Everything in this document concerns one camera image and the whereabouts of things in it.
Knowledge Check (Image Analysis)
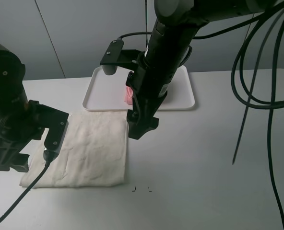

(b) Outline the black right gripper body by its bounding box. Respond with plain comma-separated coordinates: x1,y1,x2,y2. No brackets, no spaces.
126,71,167,127

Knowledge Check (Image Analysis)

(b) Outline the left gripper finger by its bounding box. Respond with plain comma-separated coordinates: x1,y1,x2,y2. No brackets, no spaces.
0,153,12,171
11,153,30,173

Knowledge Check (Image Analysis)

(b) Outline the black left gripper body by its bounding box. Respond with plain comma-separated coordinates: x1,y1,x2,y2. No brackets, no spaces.
0,100,63,168

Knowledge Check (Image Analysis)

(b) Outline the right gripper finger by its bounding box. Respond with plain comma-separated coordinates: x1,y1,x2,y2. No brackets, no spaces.
128,121,154,139

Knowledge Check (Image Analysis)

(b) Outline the pink towel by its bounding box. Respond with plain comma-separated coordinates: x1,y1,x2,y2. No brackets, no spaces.
124,86,133,105

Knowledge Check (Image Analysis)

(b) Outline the cream white towel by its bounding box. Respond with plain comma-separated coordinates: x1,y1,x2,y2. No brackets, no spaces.
34,111,128,188

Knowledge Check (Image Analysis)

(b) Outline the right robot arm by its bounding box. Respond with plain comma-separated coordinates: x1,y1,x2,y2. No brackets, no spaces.
126,0,284,139

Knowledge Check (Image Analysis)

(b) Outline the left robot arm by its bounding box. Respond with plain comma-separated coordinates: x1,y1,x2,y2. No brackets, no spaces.
0,44,69,173

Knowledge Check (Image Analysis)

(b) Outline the white rectangular plastic tray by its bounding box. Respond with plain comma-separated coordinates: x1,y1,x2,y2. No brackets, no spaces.
83,66,195,112

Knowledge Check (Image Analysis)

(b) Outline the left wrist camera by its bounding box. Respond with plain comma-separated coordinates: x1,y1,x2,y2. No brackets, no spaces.
43,112,69,162

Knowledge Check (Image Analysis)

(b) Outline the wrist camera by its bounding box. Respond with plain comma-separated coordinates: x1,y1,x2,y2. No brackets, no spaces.
43,112,69,162
100,38,141,75

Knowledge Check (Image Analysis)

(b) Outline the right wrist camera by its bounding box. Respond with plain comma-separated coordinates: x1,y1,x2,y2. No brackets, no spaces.
100,38,141,75

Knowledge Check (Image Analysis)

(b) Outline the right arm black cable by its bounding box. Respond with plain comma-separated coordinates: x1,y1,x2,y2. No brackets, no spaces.
185,0,284,230

